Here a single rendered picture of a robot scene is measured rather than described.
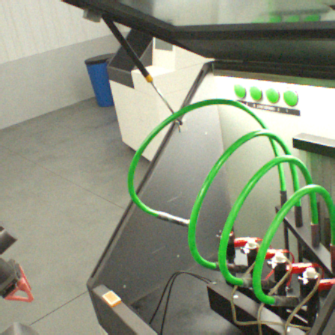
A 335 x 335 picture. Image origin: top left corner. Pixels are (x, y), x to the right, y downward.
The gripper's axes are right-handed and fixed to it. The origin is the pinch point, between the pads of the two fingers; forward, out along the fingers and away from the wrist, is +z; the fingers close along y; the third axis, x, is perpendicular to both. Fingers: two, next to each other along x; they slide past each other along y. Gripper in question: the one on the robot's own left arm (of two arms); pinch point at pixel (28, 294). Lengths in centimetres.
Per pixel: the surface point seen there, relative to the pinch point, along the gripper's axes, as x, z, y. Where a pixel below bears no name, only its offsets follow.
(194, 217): -45, -10, -39
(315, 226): -63, 12, -41
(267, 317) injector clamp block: -43, 21, -42
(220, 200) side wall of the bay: -59, 27, 8
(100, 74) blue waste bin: -134, 119, 569
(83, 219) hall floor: 2, 111, 225
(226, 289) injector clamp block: -40, 20, -28
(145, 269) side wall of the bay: -27.1, 21.5, 1.1
